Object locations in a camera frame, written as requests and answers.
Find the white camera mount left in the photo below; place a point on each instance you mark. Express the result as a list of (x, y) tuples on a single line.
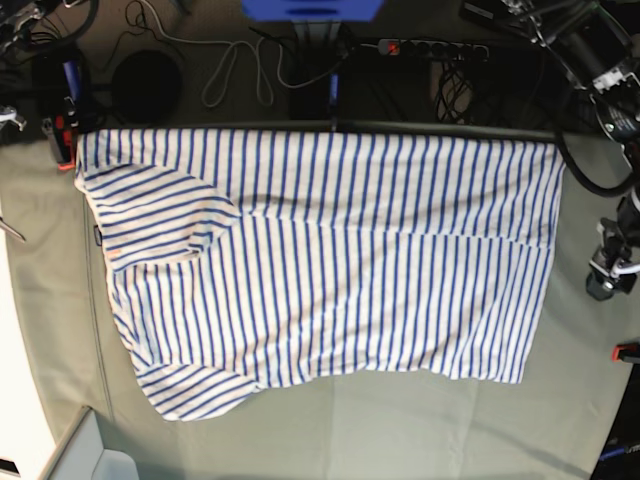
[(624, 273)]

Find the green table cloth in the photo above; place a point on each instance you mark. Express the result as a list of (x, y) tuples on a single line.
[(60, 352)]

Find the red black clamp right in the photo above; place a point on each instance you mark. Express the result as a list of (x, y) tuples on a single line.
[(627, 353)]

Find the red black clamp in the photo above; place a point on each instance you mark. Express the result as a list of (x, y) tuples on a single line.
[(627, 353), (61, 133), (333, 95)]

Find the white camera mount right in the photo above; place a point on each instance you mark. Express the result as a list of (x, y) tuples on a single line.
[(10, 116)]

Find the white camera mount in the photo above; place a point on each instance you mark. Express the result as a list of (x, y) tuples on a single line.
[(624, 273), (10, 116)]

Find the blue white striped t-shirt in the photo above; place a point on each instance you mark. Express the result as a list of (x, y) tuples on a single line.
[(244, 260)]

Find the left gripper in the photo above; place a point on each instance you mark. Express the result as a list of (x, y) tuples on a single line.
[(619, 238)]

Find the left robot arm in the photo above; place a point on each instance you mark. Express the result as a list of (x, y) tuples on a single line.
[(595, 52)]

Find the red black clamp centre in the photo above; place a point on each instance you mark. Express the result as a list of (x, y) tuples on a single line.
[(333, 95)]

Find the red black clamp left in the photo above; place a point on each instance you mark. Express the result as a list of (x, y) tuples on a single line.
[(61, 133)]

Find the white power strip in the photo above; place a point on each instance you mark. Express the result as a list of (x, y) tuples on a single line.
[(435, 50)]

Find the round black stool base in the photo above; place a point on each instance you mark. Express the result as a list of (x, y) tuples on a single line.
[(146, 87)]

